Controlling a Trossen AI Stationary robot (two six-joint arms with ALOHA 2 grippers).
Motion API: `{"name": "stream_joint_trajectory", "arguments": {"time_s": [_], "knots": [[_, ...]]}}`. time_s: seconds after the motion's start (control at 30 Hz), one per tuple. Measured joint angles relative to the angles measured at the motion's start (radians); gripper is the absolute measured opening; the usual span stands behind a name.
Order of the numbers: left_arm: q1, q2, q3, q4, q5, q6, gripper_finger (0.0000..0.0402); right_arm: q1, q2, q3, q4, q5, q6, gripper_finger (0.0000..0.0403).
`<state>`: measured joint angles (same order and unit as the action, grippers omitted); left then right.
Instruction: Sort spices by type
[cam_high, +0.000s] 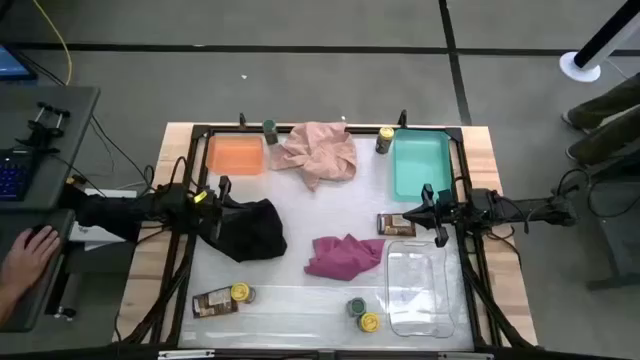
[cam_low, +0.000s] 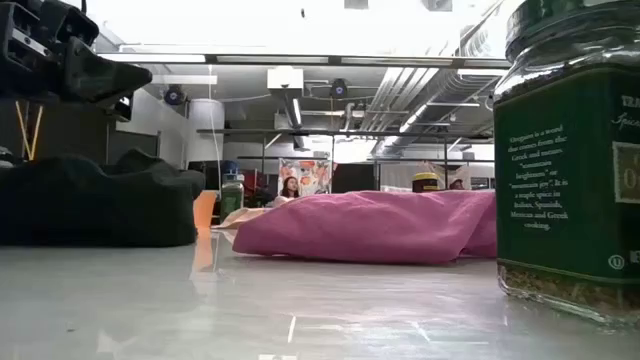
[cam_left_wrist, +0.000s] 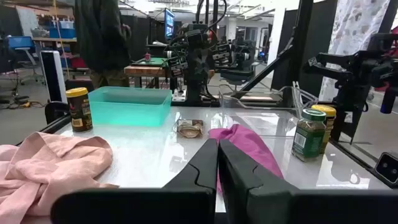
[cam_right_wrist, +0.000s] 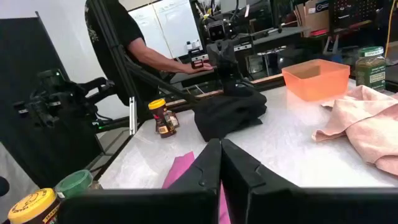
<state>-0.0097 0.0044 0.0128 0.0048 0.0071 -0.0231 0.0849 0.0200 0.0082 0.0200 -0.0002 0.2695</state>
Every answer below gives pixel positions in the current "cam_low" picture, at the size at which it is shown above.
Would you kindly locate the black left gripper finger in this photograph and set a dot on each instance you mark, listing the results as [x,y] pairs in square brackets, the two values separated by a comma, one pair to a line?
[122,110]
[100,75]

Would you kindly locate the white cylindrical column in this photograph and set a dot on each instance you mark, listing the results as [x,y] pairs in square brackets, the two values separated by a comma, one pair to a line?
[206,125]

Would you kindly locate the black cloth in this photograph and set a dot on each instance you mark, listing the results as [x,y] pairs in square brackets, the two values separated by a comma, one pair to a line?
[100,205]

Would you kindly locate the green-lid spice jar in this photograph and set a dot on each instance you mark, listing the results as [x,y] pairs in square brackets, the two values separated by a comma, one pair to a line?
[231,197]

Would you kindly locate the long strip light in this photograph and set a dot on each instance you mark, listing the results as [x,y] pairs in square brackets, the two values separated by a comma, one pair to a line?
[270,59]

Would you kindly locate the peach cloth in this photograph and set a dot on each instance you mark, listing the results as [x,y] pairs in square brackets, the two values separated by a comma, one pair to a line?
[240,217]

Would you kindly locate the person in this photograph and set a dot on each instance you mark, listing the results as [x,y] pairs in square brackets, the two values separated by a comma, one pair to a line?
[290,189]
[456,184]

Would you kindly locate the colourful poster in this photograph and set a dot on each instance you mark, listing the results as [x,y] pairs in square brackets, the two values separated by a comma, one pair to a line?
[307,175]

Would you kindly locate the black screen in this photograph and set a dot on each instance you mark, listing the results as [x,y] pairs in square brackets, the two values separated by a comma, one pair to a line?
[353,178]

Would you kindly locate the magenta cloth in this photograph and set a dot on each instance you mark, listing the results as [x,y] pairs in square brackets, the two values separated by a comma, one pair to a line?
[360,225]

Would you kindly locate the yellow-lid spice jar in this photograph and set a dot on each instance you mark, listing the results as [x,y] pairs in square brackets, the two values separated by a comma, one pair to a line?
[425,181]

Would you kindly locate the round black dome camera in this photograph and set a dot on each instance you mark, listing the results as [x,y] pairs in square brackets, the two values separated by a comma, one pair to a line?
[174,95]
[338,88]

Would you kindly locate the silver air duct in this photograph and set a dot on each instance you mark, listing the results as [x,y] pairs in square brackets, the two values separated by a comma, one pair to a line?
[400,95]

